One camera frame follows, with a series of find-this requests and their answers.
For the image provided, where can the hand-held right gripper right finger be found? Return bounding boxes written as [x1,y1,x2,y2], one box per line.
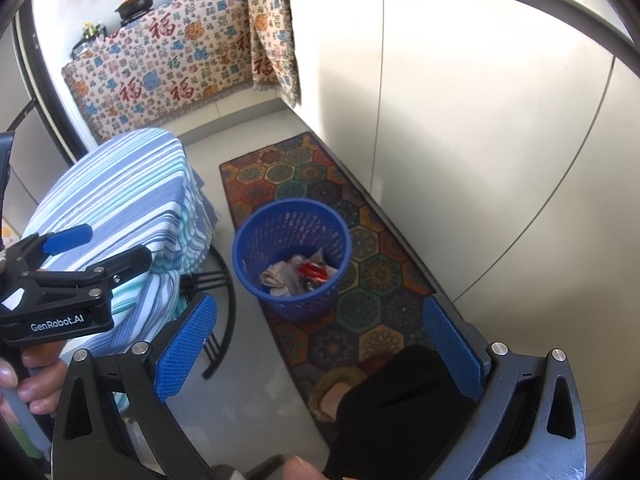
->
[422,294,588,480]

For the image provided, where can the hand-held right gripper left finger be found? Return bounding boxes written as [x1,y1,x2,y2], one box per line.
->
[50,291,219,480]

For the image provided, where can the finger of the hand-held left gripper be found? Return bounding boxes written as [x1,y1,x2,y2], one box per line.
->
[20,245,153,292]
[7,224,94,275]

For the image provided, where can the patterned paper wrapper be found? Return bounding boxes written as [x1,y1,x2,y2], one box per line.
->
[261,260,301,297]

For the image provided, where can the blue plastic mesh basket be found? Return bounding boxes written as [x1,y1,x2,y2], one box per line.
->
[231,199,352,322]

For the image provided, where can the person's left hand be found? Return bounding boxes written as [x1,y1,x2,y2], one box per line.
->
[0,346,68,417]

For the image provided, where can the person's right hand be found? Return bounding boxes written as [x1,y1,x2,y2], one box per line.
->
[282,455,333,480]

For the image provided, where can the black metal table legs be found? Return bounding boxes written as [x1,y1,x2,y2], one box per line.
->
[177,247,239,381]

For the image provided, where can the round table, striped cloth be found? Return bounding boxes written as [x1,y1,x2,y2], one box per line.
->
[22,127,221,411]

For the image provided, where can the person's black trouser leg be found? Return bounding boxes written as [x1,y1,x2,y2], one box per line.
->
[322,345,477,480]

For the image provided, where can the patterned hexagon floor mat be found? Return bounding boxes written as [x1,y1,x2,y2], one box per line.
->
[219,131,442,428]

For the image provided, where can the person's foot in slipper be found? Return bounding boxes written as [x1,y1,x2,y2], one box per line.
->
[307,357,401,423]

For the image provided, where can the wide printed cloth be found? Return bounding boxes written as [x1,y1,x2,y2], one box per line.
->
[61,0,254,143]

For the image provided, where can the dark countertop appliance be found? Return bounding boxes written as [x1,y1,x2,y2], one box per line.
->
[70,20,109,57]

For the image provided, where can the white base cabinet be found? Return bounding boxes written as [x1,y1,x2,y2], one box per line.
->
[280,0,640,461]

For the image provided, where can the black clay pot orange lid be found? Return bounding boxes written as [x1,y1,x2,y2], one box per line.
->
[114,0,157,24]

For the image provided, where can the narrow printed cloth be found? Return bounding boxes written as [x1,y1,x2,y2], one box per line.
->
[246,0,302,109]

